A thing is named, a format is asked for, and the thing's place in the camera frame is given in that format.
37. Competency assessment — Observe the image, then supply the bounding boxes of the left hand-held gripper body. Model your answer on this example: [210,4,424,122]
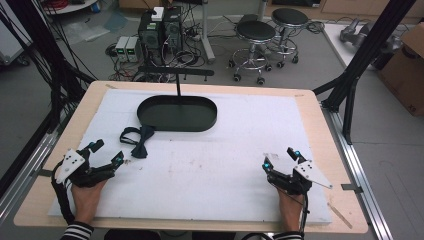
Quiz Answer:
[55,148,117,189]

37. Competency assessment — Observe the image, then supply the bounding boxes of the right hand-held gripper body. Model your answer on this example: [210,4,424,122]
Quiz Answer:
[266,159,334,196]

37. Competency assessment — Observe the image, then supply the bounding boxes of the black bow tie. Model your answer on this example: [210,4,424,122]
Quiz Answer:
[118,124,157,160]

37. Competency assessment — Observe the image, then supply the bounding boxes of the person's left hand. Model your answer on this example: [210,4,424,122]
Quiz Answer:
[70,179,108,226]

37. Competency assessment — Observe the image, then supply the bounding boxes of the person's right hand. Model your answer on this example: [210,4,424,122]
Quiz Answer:
[277,188,305,233]

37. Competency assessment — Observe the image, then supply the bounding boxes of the wooden stick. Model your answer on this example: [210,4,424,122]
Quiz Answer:
[326,201,354,230]

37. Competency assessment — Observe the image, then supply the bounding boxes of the white foam mat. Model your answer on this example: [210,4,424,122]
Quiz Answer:
[47,87,333,225]

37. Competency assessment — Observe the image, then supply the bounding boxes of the person's right striped sleeve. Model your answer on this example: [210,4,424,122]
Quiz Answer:
[272,230,305,240]

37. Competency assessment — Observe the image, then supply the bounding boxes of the person's striped sleeve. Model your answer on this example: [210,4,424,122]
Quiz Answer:
[272,230,305,240]
[59,220,95,240]

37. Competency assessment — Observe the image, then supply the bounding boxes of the person's left striped sleeve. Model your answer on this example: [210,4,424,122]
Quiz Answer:
[59,220,95,240]

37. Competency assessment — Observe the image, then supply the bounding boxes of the black stand with oval tray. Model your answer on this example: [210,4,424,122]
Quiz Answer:
[136,65,219,133]

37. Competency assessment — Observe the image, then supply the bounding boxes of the person's dark legs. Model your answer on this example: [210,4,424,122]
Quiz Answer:
[102,228,238,240]

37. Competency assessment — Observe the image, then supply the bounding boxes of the grey power supply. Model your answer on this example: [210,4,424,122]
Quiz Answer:
[114,35,131,63]
[125,36,142,63]

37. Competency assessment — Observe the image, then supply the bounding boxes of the clear plastic sheet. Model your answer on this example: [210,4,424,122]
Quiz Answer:
[62,20,112,43]

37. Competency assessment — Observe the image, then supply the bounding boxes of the white side table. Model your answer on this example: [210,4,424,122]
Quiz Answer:
[321,21,413,72]

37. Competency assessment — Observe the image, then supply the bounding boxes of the black computer tower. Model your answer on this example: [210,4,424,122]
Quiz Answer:
[137,11,167,67]
[162,5,184,57]

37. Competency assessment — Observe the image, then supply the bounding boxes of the black round stool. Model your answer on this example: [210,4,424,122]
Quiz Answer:
[270,7,311,70]
[227,20,278,86]

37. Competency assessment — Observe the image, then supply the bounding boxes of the brown cardboard box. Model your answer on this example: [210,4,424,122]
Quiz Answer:
[377,22,424,118]

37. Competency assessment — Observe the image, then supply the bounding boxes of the grey case on wheels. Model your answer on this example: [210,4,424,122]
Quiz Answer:
[0,0,33,67]

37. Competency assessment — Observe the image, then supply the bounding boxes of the grey device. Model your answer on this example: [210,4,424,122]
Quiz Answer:
[339,17,403,72]

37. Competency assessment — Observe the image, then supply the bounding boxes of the white round table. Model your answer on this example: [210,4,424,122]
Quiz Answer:
[40,0,100,16]

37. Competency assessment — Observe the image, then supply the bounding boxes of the white box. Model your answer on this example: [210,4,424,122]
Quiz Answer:
[150,6,165,23]

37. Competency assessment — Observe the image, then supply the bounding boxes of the grey desk leg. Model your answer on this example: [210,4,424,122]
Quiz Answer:
[199,0,218,66]

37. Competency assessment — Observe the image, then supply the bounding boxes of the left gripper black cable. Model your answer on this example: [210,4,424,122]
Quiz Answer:
[50,160,76,225]

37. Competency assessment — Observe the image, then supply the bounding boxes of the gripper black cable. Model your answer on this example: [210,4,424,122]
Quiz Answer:
[241,191,312,240]
[50,160,76,225]

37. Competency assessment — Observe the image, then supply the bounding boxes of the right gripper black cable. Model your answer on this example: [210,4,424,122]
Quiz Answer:
[241,191,312,240]

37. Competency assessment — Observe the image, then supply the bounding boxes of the aluminium rail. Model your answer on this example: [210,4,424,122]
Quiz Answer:
[0,125,69,228]
[320,102,395,240]

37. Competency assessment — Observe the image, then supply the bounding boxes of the black metal frame with cables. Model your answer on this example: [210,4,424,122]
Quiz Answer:
[0,0,98,135]

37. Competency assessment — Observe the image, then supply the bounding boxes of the black metal frame post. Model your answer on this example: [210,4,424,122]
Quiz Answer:
[312,0,418,146]

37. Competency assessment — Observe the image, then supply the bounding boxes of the tangle of floor cables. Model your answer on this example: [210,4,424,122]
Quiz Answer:
[105,3,209,83]

